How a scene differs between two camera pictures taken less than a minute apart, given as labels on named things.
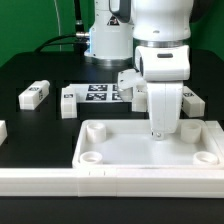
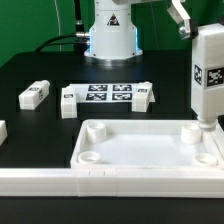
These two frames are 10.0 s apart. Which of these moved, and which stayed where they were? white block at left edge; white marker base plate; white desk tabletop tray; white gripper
Moved: white gripper
Stayed: white block at left edge; white desk tabletop tray; white marker base plate
